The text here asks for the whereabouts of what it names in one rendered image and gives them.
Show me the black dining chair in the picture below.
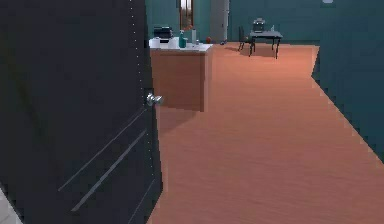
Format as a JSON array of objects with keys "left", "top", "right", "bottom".
[{"left": 237, "top": 25, "right": 257, "bottom": 54}]

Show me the dark dining table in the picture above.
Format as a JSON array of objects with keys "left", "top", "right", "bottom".
[{"left": 248, "top": 30, "right": 284, "bottom": 60}]

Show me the brown counter with white top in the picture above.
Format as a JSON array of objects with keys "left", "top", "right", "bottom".
[{"left": 148, "top": 36, "right": 215, "bottom": 113}]

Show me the silver round door knob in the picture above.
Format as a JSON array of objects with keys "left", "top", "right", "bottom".
[{"left": 146, "top": 92, "right": 165, "bottom": 108}]

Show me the teal spray bottle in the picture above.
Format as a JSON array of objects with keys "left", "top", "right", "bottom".
[{"left": 178, "top": 29, "right": 188, "bottom": 49}]

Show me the grey room door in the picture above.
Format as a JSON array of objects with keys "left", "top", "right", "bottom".
[{"left": 209, "top": 0, "right": 230, "bottom": 44}]

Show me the black room door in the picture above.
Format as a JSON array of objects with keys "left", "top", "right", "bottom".
[{"left": 0, "top": 0, "right": 164, "bottom": 224}]

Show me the framed wall picture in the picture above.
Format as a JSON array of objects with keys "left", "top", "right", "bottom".
[{"left": 179, "top": 0, "right": 195, "bottom": 32}]

